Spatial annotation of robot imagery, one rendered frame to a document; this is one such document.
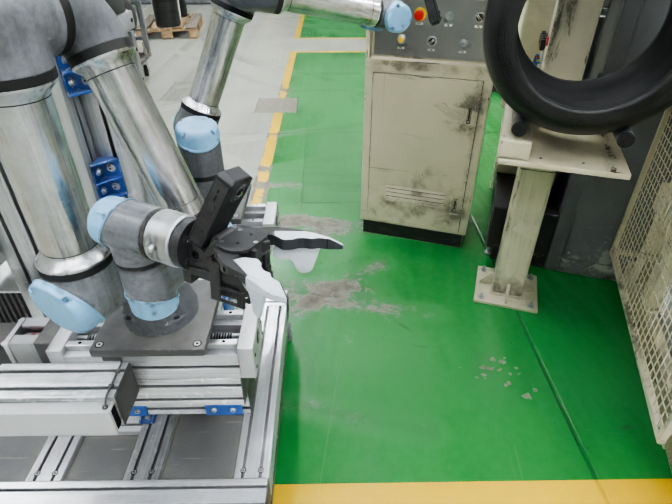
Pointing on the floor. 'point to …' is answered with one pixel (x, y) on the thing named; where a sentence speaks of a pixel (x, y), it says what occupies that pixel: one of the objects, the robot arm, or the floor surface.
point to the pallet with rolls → (172, 19)
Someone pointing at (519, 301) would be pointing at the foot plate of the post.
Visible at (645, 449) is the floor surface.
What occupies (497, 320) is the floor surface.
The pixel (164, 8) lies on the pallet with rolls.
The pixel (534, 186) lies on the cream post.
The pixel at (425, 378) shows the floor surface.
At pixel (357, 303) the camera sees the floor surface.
